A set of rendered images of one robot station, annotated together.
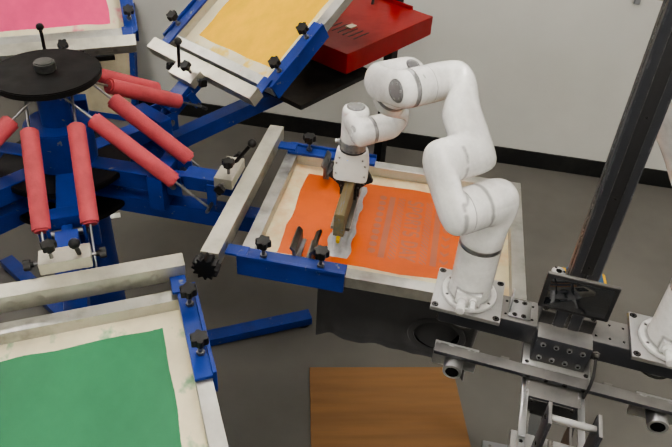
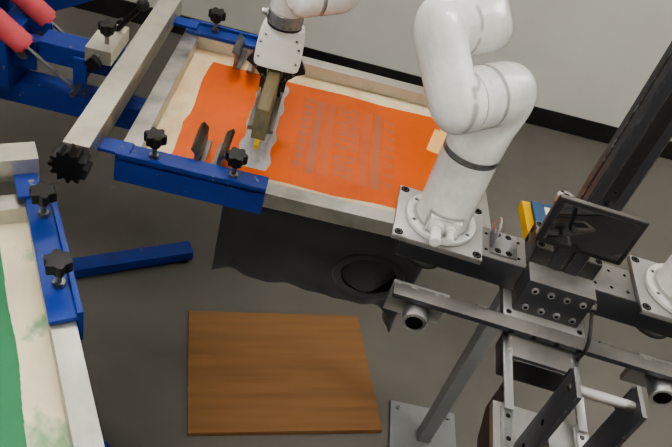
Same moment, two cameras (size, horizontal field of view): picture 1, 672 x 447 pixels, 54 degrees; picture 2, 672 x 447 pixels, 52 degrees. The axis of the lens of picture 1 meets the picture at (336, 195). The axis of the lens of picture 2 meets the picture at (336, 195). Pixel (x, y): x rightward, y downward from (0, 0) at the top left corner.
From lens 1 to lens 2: 43 cm
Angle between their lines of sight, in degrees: 12
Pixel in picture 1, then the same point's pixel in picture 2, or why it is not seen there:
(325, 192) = (235, 86)
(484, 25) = not seen: outside the picture
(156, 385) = not seen: outside the picture
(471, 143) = (487, 3)
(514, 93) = not seen: hidden behind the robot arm
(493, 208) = (509, 99)
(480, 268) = (469, 185)
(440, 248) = (382, 167)
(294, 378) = (168, 323)
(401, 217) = (333, 126)
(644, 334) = (653, 283)
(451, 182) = (460, 54)
